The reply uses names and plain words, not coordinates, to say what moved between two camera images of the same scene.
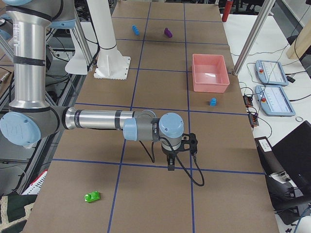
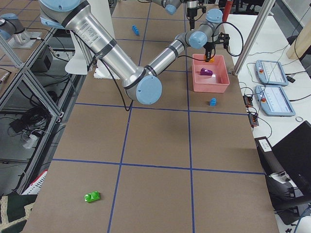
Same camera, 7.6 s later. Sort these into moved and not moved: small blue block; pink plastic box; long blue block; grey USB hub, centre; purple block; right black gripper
Moved: purple block; right black gripper
Not moved: grey USB hub, centre; pink plastic box; small blue block; long blue block
